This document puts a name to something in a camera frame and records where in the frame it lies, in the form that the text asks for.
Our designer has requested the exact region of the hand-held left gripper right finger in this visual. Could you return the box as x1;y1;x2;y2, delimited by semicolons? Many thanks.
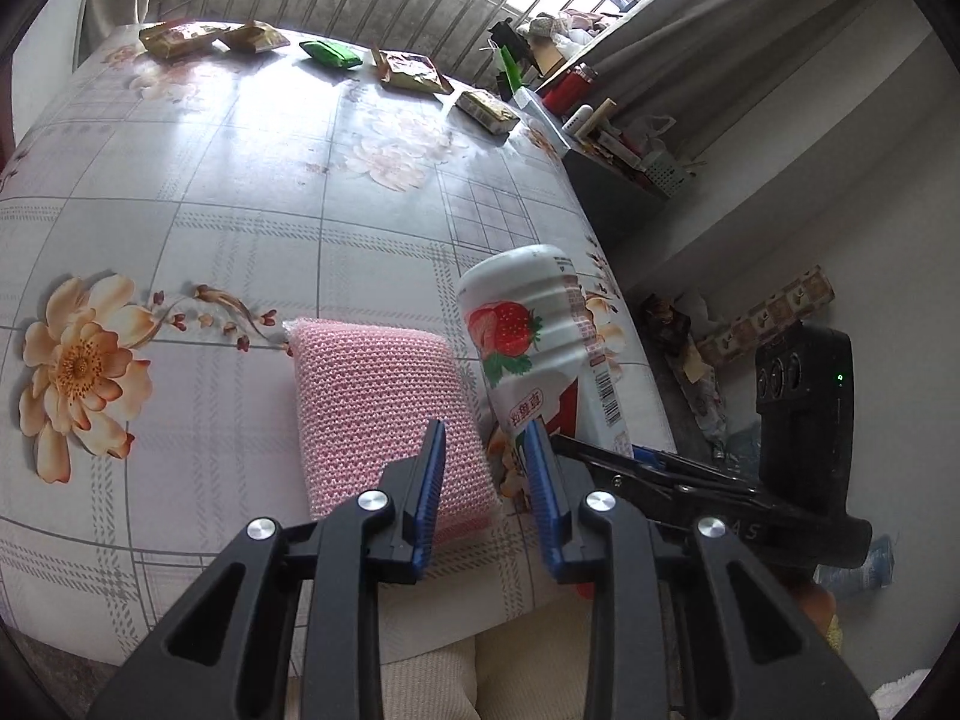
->
523;420;878;720

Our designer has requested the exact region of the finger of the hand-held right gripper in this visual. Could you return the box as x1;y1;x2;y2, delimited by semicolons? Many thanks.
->
632;447;757;494
553;433;758;512

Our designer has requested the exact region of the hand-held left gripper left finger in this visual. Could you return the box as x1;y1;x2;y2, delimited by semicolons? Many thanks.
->
86;420;449;720

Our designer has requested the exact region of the pink knitted sponge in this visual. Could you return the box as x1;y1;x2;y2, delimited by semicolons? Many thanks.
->
289;317;502;548

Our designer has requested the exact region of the white strawberry drink bottle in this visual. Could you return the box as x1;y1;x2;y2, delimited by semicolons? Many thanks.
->
456;244;638;482

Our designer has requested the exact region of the crumpled patterned paper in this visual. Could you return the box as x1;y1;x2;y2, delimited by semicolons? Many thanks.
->
637;292;727;458

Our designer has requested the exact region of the patterned wrapping paper roll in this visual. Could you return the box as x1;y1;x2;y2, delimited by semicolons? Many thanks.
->
694;264;835;368

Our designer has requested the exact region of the person's cream clothing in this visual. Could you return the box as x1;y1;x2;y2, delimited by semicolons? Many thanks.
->
382;592;601;720

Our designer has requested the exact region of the cluttered side shelf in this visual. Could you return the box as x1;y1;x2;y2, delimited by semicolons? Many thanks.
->
517;86;676;256

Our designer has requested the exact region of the green storage basket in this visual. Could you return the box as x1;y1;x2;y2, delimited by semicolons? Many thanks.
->
637;150;695;192

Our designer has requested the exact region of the white plastic bag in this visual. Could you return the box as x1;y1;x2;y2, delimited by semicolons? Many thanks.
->
628;115;677;145

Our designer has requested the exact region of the floral plaid tablecloth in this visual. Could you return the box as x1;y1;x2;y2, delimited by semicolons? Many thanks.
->
0;22;676;668

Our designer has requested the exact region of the beige tube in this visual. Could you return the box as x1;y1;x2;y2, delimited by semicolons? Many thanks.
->
577;97;617;140

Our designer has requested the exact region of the red thermos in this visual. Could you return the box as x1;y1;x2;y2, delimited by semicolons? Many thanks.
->
541;64;599;117

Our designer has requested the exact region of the flat tan snack packet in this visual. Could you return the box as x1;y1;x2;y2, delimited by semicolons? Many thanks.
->
454;88;522;134

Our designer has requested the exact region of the grey curtain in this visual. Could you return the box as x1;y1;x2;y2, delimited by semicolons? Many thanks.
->
585;0;893;83

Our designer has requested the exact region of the green plastic item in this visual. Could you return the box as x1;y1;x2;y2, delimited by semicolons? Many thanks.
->
491;45;526;102

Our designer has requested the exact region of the open tan snack packet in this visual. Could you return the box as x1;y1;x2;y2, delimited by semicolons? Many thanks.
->
373;47;455;96

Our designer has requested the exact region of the green snack packet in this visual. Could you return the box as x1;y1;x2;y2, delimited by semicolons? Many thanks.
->
298;37;363;68

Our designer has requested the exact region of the yellow snack packet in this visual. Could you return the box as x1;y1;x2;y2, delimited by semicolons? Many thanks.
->
221;19;290;53
139;19;230;61

